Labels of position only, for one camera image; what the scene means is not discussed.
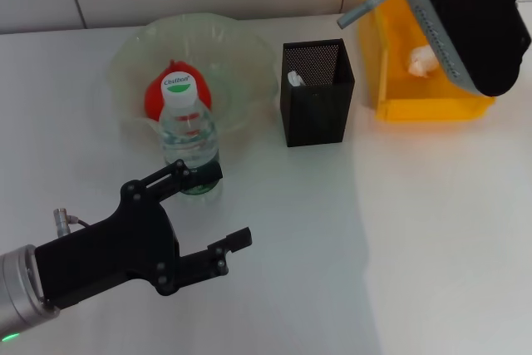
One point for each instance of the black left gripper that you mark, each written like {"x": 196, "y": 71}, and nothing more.
{"x": 108, "y": 255}

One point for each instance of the silver marker pen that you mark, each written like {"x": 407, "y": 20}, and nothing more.
{"x": 365, "y": 3}

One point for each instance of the clear green-label water bottle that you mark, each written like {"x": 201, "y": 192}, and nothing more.
{"x": 189, "y": 130}

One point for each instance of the white paper ball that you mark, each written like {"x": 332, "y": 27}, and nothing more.
{"x": 420, "y": 62}

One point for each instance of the orange toy fruit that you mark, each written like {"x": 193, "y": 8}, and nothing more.
{"x": 154, "y": 99}

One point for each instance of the black mesh pen holder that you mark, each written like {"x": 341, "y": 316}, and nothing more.
{"x": 316, "y": 109}

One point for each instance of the green glass fruit plate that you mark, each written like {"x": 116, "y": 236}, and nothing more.
{"x": 241, "y": 60}

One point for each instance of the yellow plastic bin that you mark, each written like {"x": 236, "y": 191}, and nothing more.
{"x": 415, "y": 107}

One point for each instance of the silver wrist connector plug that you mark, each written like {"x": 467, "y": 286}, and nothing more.
{"x": 61, "y": 221}

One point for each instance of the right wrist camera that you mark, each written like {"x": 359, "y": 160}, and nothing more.
{"x": 469, "y": 26}

